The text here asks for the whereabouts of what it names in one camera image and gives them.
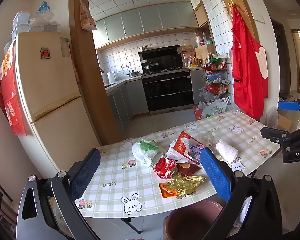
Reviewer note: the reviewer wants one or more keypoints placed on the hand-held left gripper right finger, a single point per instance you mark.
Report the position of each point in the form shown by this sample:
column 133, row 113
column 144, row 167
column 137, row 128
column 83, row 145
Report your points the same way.
column 215, row 177

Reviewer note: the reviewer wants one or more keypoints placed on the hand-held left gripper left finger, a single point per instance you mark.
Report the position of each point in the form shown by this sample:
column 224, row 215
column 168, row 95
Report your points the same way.
column 86, row 172

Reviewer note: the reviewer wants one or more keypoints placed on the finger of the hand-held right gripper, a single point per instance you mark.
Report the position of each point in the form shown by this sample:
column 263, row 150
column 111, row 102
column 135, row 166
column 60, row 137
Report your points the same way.
column 288, row 105
column 272, row 133

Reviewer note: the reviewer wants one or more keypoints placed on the dark red packet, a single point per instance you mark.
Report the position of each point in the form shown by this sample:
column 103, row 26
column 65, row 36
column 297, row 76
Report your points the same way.
column 188, row 170

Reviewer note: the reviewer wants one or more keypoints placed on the gold foil wrapper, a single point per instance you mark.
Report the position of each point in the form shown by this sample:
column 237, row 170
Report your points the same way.
column 187, row 185

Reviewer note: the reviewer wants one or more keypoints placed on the white foam net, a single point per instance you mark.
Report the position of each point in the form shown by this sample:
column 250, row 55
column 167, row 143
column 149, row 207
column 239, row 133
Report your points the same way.
column 226, row 150

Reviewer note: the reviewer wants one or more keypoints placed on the blue white wrapper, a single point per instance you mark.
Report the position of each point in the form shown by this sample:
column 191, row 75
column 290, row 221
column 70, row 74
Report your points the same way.
column 196, row 153

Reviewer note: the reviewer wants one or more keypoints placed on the small clear plastic bag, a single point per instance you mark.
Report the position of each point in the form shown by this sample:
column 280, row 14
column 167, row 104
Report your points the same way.
column 208, row 140

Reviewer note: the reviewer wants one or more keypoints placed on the white red snack bag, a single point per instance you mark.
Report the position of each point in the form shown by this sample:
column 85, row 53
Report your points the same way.
column 180, row 147

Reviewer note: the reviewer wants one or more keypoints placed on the brown plastic bin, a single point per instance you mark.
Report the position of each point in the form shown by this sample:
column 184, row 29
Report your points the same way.
column 192, row 220

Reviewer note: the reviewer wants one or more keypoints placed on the white green plastic bag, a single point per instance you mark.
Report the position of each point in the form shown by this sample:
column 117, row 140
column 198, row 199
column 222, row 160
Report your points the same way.
column 145, row 152

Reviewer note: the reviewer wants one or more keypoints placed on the clear plastic floor bag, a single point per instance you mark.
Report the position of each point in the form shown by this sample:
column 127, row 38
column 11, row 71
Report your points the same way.
column 272, row 118

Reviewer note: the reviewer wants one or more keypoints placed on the cardboard box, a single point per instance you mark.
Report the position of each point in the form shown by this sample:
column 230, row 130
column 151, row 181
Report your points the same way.
column 287, row 121

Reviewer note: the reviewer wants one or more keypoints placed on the checked rabbit print tablecloth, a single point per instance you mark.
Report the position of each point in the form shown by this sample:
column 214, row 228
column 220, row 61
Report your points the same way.
column 130, row 187

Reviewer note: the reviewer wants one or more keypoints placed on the red apron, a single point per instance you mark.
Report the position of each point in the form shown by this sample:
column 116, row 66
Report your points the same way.
column 247, row 75

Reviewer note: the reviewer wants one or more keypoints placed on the white green print shopping bag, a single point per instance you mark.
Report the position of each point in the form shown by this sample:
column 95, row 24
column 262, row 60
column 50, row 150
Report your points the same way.
column 215, row 110

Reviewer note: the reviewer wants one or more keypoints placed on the red paper bag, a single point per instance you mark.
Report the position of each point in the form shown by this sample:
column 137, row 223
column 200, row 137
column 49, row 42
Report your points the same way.
column 197, row 113

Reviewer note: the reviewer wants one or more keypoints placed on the black table leg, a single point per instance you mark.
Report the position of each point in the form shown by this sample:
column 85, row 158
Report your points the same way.
column 131, row 226

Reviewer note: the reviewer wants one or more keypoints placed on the grey lower kitchen cabinets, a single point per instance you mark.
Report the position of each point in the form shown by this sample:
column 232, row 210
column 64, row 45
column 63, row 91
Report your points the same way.
column 132, row 97

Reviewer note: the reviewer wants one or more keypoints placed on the grey kitchen cabinets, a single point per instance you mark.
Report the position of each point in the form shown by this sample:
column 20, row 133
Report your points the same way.
column 140, row 22
column 132, row 97

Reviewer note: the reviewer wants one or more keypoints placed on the grey narrow base cabinet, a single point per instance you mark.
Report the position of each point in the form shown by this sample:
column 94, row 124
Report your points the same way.
column 197, row 85

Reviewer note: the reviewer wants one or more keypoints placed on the cream two-door fridge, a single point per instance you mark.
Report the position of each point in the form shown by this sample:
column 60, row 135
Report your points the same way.
column 52, row 85

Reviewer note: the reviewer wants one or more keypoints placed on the black built-in oven stove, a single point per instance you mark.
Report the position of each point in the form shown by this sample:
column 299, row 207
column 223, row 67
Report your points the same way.
column 167, row 92

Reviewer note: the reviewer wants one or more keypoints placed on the white electric kettle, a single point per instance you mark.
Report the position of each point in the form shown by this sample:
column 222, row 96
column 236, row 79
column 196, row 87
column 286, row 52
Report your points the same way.
column 111, row 77

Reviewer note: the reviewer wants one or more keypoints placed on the red printed hanging cloth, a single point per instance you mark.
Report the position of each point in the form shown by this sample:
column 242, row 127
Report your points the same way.
column 10, row 100

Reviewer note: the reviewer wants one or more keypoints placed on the steel pot with lid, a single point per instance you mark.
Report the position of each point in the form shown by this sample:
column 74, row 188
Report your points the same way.
column 133, row 74

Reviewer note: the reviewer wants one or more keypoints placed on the black wok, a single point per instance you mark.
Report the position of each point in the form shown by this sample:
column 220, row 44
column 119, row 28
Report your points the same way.
column 150, row 67

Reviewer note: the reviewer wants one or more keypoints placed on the red fridge magnet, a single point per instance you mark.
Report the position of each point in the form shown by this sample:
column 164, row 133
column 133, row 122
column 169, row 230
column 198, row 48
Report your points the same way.
column 45, row 53

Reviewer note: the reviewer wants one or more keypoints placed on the paper sheet on fridge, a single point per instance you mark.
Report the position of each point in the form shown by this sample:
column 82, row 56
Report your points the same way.
column 65, row 46

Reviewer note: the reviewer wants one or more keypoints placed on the black range hood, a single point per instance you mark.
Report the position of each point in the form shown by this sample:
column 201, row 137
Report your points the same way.
column 160, row 55

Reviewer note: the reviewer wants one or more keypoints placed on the small steel pot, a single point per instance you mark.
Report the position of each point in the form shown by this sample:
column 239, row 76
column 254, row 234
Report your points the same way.
column 143, row 49

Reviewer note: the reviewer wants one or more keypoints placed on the orange white hanging packet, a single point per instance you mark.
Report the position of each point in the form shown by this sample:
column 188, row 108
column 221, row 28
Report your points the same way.
column 87, row 17

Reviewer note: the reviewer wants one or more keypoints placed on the clear plastic bags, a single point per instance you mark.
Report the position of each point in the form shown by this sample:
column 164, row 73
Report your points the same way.
column 43, row 20

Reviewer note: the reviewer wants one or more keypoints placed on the grey upper kitchen cabinets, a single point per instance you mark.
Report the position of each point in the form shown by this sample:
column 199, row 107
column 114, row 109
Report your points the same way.
column 140, row 22

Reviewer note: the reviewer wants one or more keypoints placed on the white plastic storage box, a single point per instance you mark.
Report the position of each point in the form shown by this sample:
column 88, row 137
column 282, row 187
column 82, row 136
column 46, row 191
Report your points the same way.
column 20, row 23

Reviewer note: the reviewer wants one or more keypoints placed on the yellow wall hook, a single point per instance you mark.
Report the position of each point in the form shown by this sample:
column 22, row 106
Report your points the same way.
column 230, row 4

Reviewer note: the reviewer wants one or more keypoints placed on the wooden wall cabinet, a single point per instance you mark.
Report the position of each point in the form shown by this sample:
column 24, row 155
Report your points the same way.
column 201, row 15

